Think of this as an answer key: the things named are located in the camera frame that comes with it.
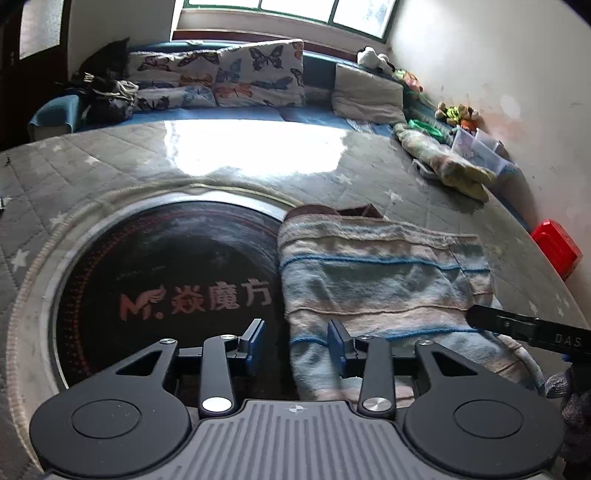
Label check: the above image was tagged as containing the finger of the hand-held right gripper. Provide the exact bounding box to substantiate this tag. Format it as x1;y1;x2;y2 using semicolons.
466;304;539;342

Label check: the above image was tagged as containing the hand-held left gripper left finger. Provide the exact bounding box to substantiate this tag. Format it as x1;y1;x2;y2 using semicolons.
113;318;267;416

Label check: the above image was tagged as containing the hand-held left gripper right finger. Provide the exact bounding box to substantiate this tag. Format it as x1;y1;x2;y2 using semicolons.
327;318;476;418

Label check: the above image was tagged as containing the blue striped towel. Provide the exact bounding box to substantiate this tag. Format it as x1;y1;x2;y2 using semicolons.
277;204;552;402

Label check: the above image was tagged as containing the pile of dark clothes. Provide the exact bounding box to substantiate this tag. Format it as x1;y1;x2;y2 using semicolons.
55;39;139;123

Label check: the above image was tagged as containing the person's right hand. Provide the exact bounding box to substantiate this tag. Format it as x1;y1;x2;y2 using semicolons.
545;362;591;467

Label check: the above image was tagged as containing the red plastic box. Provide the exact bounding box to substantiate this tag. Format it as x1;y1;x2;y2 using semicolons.
531;219;583;280

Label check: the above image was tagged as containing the round black table hotplate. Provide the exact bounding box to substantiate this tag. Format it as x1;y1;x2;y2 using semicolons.
48;199;296;402

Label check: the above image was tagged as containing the clear plastic storage box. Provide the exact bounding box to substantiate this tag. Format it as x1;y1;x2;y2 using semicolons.
451;127;518;181

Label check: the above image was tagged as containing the yellowish folded cloth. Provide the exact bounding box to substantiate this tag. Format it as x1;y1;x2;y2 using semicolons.
392;124;497;203

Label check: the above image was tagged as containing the brown plush bear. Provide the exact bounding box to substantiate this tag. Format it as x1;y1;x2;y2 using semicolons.
457;105;481;132

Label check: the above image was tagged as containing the green cloth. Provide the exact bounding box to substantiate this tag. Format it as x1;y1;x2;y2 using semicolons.
409;119;445;139

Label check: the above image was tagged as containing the green plush toy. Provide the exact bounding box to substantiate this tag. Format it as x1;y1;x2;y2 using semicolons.
436;102;462;125

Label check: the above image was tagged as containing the grey cushion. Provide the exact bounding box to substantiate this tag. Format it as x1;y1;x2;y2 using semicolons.
331;63;407;125

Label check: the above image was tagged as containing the pink orange plush toy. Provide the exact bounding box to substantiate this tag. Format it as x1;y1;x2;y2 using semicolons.
398;69;423;93

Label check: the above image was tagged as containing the grey quilted star table cover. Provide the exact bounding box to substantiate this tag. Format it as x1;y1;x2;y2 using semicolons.
0;117;591;480

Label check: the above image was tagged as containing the large butterfly print pillow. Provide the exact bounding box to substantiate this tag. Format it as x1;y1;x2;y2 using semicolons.
215;39;308;108

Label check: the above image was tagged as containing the teal sofa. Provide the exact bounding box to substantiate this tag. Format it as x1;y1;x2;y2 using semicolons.
28;39;462;139

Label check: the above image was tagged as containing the panda plush toy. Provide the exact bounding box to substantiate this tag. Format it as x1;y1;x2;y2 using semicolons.
358;46;393;75

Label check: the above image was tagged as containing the green framed window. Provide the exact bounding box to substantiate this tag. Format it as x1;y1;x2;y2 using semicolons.
173;0;400;43

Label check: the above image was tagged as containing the dark wooden door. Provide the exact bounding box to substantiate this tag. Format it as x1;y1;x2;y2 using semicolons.
0;0;70;148

